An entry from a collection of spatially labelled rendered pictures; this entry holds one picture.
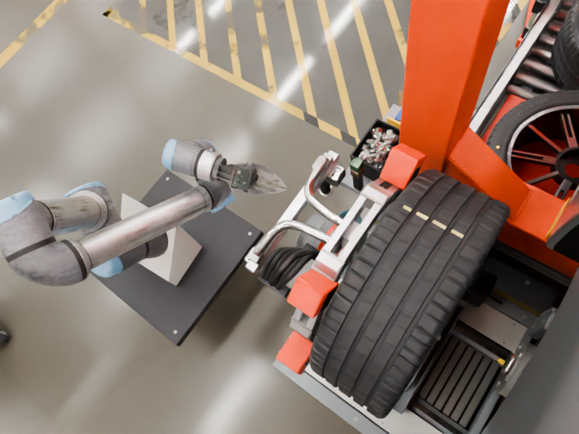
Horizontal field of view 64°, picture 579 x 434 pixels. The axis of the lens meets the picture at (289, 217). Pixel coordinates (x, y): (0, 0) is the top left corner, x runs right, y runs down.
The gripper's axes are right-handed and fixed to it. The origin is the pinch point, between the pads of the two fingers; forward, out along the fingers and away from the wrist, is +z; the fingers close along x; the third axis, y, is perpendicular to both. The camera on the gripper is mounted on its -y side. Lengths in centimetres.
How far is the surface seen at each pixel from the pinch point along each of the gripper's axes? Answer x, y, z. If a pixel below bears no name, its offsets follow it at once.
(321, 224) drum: -6.8, 1.9, 14.3
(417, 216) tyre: 7.7, 27.7, 35.9
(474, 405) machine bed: -71, -46, 91
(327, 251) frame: -6.4, 27.4, 19.0
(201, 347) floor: -97, -59, -28
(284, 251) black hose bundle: -12.6, 19.2, 8.2
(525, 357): -19, 21, 72
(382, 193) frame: 9.4, 19.1, 27.5
